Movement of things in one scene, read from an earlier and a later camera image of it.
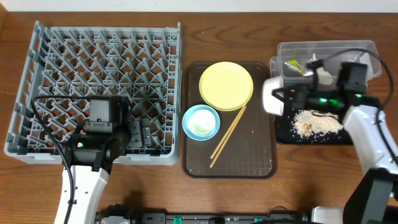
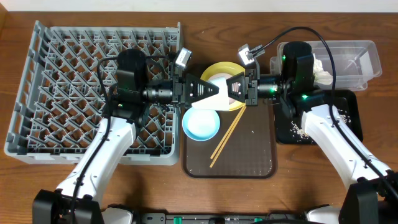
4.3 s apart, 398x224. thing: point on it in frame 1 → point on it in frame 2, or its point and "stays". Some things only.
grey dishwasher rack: (143, 62) stays
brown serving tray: (250, 152) stays
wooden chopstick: (211, 162) stays
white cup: (201, 121) → (219, 102)
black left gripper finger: (146, 131) → (196, 87)
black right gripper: (300, 97) → (251, 90)
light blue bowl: (201, 122) stays
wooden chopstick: (227, 132) stays
